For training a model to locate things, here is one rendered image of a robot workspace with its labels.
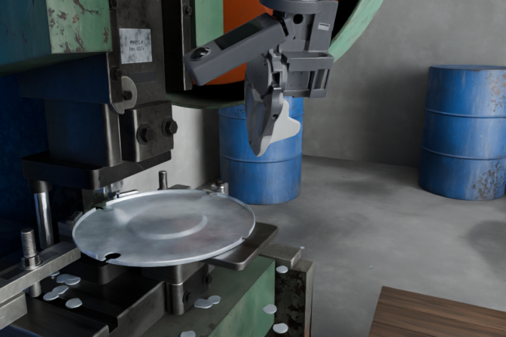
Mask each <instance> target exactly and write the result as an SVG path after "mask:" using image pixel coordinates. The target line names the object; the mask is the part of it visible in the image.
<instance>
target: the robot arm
mask: <svg viewBox="0 0 506 337"><path fill-rule="evenodd" d="M259 2H260V4H262V5H263V6H265V7H267V8H271V9H273V10H274V11H273V14H272V16H270V15H269V14H268V13H263V14H261V15H260V16H258V17H255V18H254V19H252V20H249V21H248V22H246V23H244V24H242V25H241V26H238V27H236V28H235V29H233V30H231V31H229V32H227V33H225V34H223V35H221V36H219V37H218V38H216V39H214V40H212V41H210V42H208V43H206V44H204V45H203V46H201V47H198V48H197V49H195V50H192V51H191V52H189V53H187V54H185V55H184V56H183V59H182V60H183V63H184V65H185V66H186V68H187V70H188V72H189V73H190V75H191V77H192V79H193V80H194V83H195V84H196V85H197V86H202V85H204V84H206V83H208V82H209V81H211V80H214V79H215V78H217V77H219V76H221V75H223V74H225V73H227V72H228V71H230V70H232V69H234V68H236V67H238V66H240V65H241V64H243V63H245V62H246V71H245V81H244V103H245V122H246V129H247V135H248V143H249V145H250V147H251V149H252V151H253V153H254V154H255V156H261V155H262V154H264V152H265V151H266V149H267V147H268V146H269V145H270V144H271V143H273V142H275V141H280V140H282V139H285V138H289V137H291V136H294V135H296V134H297V133H298V132H299V130H300V123H299V122H298V121H297V120H294V119H292V118H290V117H289V116H288V115H289V111H288V109H289V104H288V102H287V101H286V100H285V99H283V97H285V96H292V97H293V98H305V97H308V96H309V97H308V98H309V99H316V98H326V95H327V91H328V85H329V81H330V78H331V72H332V68H333V64H334V58H335V57H333V56H332V55H331V54H329V52H328V48H329V44H330V41H331V35H332V31H333V27H334V21H335V16H336V13H337V7H338V3H339V2H338V1H336V0H259ZM274 17H275V18H274ZM325 69H328V73H327V77H326V81H325V87H324V89H321V88H322V81H323V77H324V74H325Z"/></svg>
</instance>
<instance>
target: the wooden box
mask: <svg viewBox="0 0 506 337"><path fill-rule="evenodd" d="M368 337H506V312H505V311H499V310H495V309H491V308H484V307H480V306H477V305H470V304H467V303H463V302H457V301H453V300H448V299H442V298H438V297H434V296H428V295H424V294H421V293H414V292H410V291H406V290H400V289H396V288H392V287H386V286H382V289H381V292H380V295H379V299H378V303H377V305H376V310H375V313H374V316H373V321H372V324H371V327H370V332H369V334H368Z"/></svg>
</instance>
